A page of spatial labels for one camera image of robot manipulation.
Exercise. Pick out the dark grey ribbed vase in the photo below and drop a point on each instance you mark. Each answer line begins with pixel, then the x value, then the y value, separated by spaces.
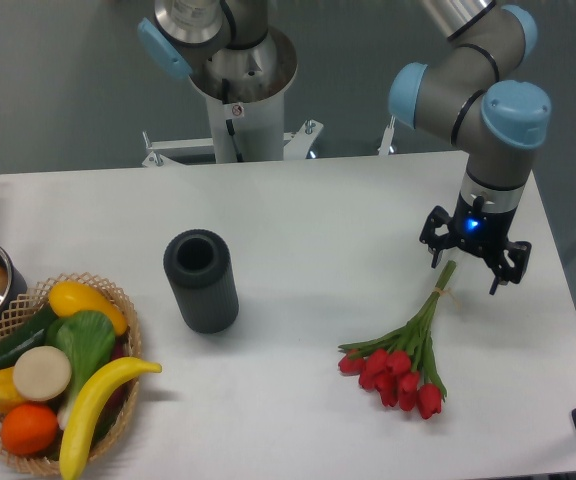
pixel 198 266

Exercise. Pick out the red tulip bouquet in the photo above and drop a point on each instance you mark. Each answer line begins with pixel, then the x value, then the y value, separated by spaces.
pixel 401 365

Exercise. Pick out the beige round disc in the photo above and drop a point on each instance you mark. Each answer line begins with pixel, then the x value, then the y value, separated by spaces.
pixel 42 373

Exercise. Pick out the yellow bell pepper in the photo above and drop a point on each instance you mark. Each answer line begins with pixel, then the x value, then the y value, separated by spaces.
pixel 10 398

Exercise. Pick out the orange fruit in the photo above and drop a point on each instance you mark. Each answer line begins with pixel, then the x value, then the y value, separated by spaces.
pixel 29 429

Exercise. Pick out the dark green cucumber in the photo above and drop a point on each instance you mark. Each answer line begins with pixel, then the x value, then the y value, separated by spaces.
pixel 29 335

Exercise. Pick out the yellow banana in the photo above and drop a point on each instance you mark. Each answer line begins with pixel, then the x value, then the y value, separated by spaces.
pixel 78 434

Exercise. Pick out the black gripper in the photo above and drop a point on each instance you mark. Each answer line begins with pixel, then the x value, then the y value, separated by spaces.
pixel 477 228

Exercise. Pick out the green bok choy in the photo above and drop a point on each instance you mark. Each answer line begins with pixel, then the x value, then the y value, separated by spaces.
pixel 87 338

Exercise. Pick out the yellow squash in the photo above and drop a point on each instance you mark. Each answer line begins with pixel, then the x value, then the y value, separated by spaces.
pixel 67 298

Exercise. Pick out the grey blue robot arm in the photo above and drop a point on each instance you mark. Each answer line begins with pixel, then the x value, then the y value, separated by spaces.
pixel 468 100

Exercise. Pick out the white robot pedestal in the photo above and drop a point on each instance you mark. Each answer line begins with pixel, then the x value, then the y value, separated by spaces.
pixel 244 92

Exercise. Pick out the woven wicker basket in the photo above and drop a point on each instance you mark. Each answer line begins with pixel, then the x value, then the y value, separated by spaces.
pixel 113 422

